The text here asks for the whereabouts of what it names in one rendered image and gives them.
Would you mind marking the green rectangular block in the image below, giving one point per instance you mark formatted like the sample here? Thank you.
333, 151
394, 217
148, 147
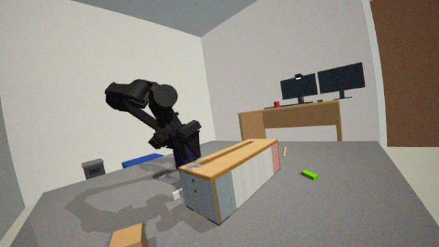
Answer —
310, 175

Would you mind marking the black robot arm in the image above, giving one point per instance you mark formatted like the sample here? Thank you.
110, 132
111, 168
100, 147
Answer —
136, 95

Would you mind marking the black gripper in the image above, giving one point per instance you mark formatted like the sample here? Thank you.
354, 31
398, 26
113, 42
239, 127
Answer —
186, 134

